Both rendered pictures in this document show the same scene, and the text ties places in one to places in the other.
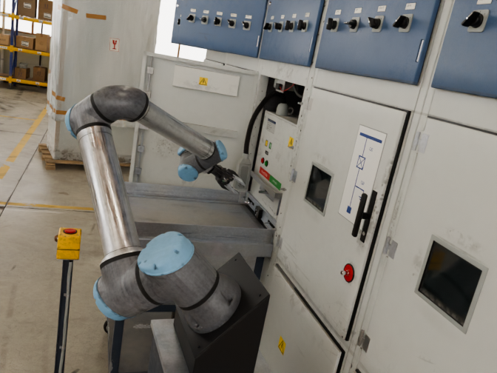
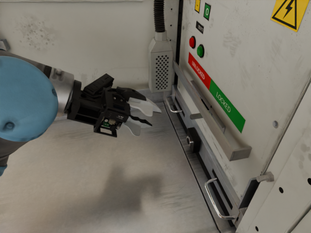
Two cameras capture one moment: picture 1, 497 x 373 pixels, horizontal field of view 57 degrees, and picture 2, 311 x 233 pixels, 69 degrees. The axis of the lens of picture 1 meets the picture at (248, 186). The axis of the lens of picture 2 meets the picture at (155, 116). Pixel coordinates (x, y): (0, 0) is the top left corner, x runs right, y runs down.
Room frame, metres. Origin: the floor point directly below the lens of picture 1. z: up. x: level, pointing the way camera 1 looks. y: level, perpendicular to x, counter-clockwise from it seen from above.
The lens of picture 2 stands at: (1.76, -0.02, 1.38)
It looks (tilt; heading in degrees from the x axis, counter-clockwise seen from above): 40 degrees down; 7
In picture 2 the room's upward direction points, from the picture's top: straight up
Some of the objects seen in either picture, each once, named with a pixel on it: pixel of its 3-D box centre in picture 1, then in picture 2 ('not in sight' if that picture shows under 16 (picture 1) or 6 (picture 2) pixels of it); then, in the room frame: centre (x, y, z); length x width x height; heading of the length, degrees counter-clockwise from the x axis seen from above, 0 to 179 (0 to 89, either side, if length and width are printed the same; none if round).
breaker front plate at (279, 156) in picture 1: (271, 165); (213, 60); (2.26, -0.09, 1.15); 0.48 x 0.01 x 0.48; 20
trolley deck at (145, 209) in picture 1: (187, 221); (73, 177); (2.13, 0.26, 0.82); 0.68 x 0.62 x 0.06; 110
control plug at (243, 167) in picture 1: (242, 173); (161, 65); (2.43, 0.04, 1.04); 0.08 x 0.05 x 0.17; 110
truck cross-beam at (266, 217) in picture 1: (265, 212); (204, 138); (2.26, -0.11, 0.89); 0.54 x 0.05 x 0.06; 20
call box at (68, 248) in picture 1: (69, 243); not in sight; (1.59, 0.63, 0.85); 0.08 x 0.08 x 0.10; 20
